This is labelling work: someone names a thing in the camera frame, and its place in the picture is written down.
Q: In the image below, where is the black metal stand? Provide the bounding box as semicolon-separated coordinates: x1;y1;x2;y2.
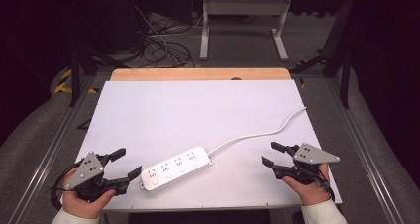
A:
289;0;355;110

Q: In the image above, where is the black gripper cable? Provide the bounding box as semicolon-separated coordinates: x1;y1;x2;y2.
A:
311;168;337;202
50;160;84;212

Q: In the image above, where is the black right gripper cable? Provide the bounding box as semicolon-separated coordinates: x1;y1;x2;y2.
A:
311;168;337;202

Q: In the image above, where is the person's right hand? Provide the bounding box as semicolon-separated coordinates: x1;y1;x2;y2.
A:
282;164;332;207

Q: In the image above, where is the white power strip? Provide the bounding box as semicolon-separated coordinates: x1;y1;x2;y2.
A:
140;146;214;192

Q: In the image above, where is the white board sheet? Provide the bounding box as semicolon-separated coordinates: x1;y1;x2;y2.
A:
73;79;344;212

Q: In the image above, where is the thin white floor cable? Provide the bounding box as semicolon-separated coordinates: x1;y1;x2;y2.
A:
126;0;187;67

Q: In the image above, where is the white power strip cable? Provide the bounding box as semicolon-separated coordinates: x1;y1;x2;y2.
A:
207;106;308;156

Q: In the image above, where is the grey metal floor rail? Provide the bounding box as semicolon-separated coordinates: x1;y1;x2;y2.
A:
324;74;406;224
7;74;97;224

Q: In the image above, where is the black tripod stand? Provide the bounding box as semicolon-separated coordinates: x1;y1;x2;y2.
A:
63;0;131;108

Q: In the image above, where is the person's left hand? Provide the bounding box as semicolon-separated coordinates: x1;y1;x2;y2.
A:
61;168;117;220

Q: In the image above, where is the person's dark lap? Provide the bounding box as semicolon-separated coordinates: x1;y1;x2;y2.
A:
128;209;272;224

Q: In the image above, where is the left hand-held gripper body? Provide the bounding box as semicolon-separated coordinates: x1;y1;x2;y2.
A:
65;151;131;203

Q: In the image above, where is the white metal stand frame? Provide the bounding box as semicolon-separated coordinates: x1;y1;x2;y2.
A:
199;0;294;62

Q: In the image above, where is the tangle of black floor cables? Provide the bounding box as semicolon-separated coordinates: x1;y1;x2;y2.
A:
141;14;196;68

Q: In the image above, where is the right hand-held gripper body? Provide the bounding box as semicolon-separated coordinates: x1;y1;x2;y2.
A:
273;142;341;187

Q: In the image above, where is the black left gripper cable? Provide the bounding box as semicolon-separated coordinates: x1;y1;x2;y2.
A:
50;160;84;212

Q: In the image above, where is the black equipment box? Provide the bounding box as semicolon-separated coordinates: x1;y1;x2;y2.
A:
97;0;148;54

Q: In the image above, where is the yellow black hazard tape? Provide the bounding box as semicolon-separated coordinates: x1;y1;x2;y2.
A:
53;67;100;95

